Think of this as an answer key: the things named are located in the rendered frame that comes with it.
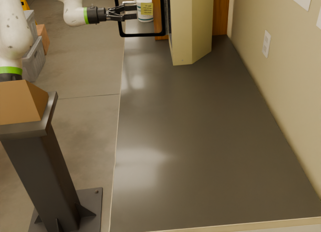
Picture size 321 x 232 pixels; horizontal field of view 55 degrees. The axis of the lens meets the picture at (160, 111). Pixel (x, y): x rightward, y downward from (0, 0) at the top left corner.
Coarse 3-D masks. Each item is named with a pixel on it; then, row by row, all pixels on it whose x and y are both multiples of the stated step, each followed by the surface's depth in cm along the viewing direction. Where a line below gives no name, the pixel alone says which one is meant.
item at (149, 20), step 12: (120, 0) 188; (132, 0) 187; (144, 0) 187; (156, 0) 186; (120, 12) 192; (132, 12) 192; (144, 12) 191; (156, 12) 191; (132, 24) 197; (144, 24) 196; (156, 24) 196
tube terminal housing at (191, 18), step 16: (176, 0) 156; (192, 0) 157; (208, 0) 167; (176, 16) 161; (192, 16) 162; (208, 16) 173; (176, 32) 166; (192, 32) 167; (208, 32) 179; (176, 48) 172; (192, 48) 173; (208, 48) 186; (176, 64) 178
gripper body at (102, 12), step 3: (99, 9) 169; (102, 9) 169; (105, 9) 172; (99, 12) 168; (102, 12) 169; (105, 12) 171; (99, 15) 169; (102, 15) 169; (105, 15) 169; (99, 18) 170; (102, 18) 170; (105, 18) 170
